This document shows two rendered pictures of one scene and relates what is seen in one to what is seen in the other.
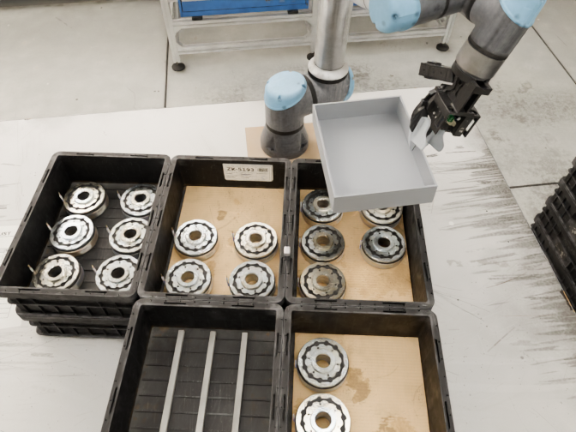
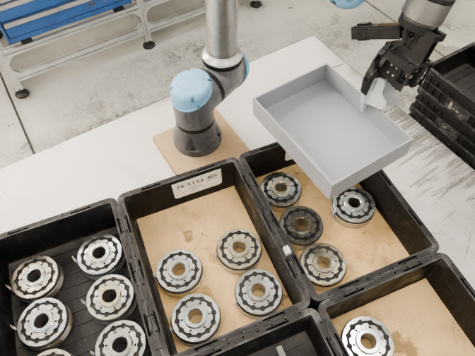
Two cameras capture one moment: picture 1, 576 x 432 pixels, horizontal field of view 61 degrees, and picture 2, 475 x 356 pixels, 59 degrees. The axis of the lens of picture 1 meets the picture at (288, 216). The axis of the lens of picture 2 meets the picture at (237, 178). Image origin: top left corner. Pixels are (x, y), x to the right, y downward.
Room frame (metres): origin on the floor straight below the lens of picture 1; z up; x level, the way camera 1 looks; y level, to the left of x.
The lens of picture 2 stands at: (0.25, 0.24, 1.74)
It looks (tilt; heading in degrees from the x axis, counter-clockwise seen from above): 55 degrees down; 338
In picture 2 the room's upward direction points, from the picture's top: 2 degrees counter-clockwise
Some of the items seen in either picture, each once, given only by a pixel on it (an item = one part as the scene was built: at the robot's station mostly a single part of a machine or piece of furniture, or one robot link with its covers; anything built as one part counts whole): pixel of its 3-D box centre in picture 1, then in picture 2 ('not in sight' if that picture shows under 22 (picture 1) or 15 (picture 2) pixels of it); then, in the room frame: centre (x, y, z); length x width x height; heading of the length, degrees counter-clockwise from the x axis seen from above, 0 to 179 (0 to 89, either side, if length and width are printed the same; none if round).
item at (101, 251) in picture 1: (98, 231); (73, 309); (0.66, 0.45, 0.87); 0.40 x 0.30 x 0.11; 178
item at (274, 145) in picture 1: (285, 130); (196, 127); (1.11, 0.01, 0.78); 0.15 x 0.15 x 0.10
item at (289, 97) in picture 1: (287, 99); (194, 97); (1.11, 0.00, 0.89); 0.13 x 0.12 x 0.14; 119
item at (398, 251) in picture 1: (383, 243); (353, 203); (0.63, -0.22, 0.86); 0.10 x 0.10 x 0.01
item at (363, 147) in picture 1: (369, 150); (327, 125); (0.73, -0.17, 1.07); 0.27 x 0.20 x 0.05; 7
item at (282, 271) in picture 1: (222, 223); (206, 247); (0.65, 0.15, 0.92); 0.40 x 0.30 x 0.02; 178
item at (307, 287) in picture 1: (322, 282); (323, 263); (0.53, -0.08, 0.86); 0.10 x 0.10 x 0.01
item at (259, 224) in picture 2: (225, 236); (208, 257); (0.65, 0.15, 0.87); 0.40 x 0.30 x 0.11; 178
